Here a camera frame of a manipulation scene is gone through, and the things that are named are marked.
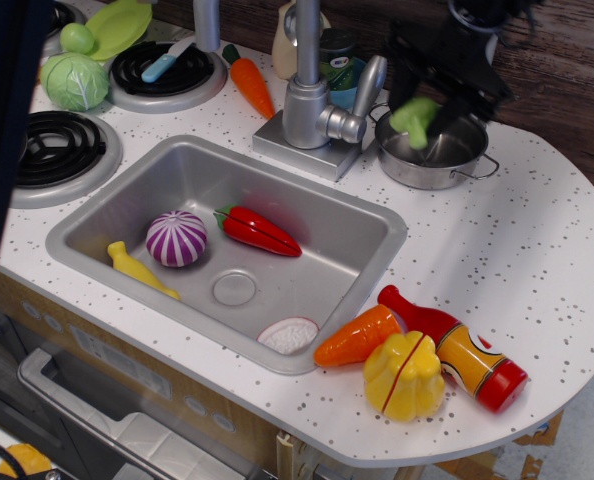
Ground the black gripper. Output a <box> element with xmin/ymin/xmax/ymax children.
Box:
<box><xmin>386</xmin><ymin>16</ymin><xmax>513</xmax><ymax>137</ymax></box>

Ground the green toy broccoli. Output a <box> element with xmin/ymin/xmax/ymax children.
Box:
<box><xmin>389</xmin><ymin>96</ymin><xmax>440</xmax><ymax>151</ymax></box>

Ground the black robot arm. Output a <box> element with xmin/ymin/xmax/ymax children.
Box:
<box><xmin>385</xmin><ymin>1</ymin><xmax>535</xmax><ymax>135</ymax></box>

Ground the stainless steel pot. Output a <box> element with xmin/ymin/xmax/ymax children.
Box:
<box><xmin>373</xmin><ymin>113</ymin><xmax>499</xmax><ymax>190</ymax></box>

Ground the blue toy bowl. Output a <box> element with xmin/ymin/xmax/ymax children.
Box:
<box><xmin>330</xmin><ymin>57</ymin><xmax>366</xmax><ymax>111</ymax></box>

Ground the green toy can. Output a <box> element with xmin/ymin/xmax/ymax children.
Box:
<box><xmin>319</xmin><ymin>28</ymin><xmax>356</xmax><ymax>90</ymax></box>

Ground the silver toy faucet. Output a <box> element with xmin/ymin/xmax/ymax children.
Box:
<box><xmin>252</xmin><ymin>1</ymin><xmax>387</xmax><ymax>181</ymax></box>

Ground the cream toy bottle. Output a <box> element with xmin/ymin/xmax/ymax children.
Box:
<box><xmin>272</xmin><ymin>1</ymin><xmax>331</xmax><ymax>84</ymax></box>

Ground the orange toy carrot with leaves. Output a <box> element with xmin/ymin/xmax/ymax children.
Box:
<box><xmin>222</xmin><ymin>44</ymin><xmax>276</xmax><ymax>120</ymax></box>

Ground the red toy chili pepper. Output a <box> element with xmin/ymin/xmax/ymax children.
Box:
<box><xmin>213</xmin><ymin>205</ymin><xmax>302</xmax><ymax>257</ymax></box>

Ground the back right stove burner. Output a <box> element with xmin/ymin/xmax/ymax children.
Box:
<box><xmin>105</xmin><ymin>41</ymin><xmax>227</xmax><ymax>114</ymax></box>

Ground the stove burner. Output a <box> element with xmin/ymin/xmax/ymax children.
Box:
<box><xmin>42</xmin><ymin>1</ymin><xmax>87</xmax><ymax>57</ymax></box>
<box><xmin>105</xmin><ymin>41</ymin><xmax>227</xmax><ymax>114</ymax></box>
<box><xmin>10</xmin><ymin>110</ymin><xmax>123</xmax><ymax>209</ymax></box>

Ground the silver left support pole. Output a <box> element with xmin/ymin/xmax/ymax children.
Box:
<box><xmin>193</xmin><ymin>0</ymin><xmax>221</xmax><ymax>53</ymax></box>

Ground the silver toy sink basin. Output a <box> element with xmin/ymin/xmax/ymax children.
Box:
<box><xmin>46</xmin><ymin>135</ymin><xmax>407</xmax><ymax>375</ymax></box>

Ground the orange toy carrot half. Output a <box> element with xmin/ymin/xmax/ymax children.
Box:
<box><xmin>313</xmin><ymin>304</ymin><xmax>402</xmax><ymax>367</ymax></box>

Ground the white toy onion half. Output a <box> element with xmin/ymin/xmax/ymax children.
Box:
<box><xmin>257</xmin><ymin>317</ymin><xmax>319</xmax><ymax>355</ymax></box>

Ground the yellow toy bell pepper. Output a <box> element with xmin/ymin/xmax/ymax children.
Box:
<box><xmin>363</xmin><ymin>331</ymin><xmax>445</xmax><ymax>422</ymax></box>

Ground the purple striped toy onion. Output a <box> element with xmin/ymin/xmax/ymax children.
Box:
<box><xmin>146</xmin><ymin>210</ymin><xmax>208</xmax><ymax>268</ymax></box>

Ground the red toy ketchup bottle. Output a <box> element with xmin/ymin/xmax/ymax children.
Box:
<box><xmin>378</xmin><ymin>285</ymin><xmax>529</xmax><ymax>413</ymax></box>

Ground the green toy plate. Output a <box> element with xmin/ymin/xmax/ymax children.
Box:
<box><xmin>85</xmin><ymin>0</ymin><xmax>153</xmax><ymax>61</ymax></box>

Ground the yellow toy squash piece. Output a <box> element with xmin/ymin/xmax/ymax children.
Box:
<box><xmin>107</xmin><ymin>241</ymin><xmax>181</xmax><ymax>300</ymax></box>

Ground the green toy cabbage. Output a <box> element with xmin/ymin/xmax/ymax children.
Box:
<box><xmin>39</xmin><ymin>52</ymin><xmax>110</xmax><ymax>112</ymax></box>

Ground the green toy ball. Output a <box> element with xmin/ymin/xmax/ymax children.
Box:
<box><xmin>60</xmin><ymin>22</ymin><xmax>95</xmax><ymax>54</ymax></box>

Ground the front left stove burner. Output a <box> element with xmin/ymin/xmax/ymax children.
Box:
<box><xmin>10</xmin><ymin>110</ymin><xmax>123</xmax><ymax>209</ymax></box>

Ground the back left stove burner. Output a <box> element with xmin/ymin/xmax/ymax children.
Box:
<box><xmin>42</xmin><ymin>1</ymin><xmax>87</xmax><ymax>57</ymax></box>

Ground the yellow object bottom left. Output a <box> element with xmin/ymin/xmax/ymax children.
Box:
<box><xmin>6</xmin><ymin>444</ymin><xmax>53</xmax><ymax>476</ymax></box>

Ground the blue handled toy knife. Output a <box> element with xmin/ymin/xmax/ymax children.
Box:
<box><xmin>141</xmin><ymin>35</ymin><xmax>195</xmax><ymax>83</ymax></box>

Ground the grey oven door handle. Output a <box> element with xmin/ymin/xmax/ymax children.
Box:
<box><xmin>17</xmin><ymin>347</ymin><xmax>143</xmax><ymax>451</ymax></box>

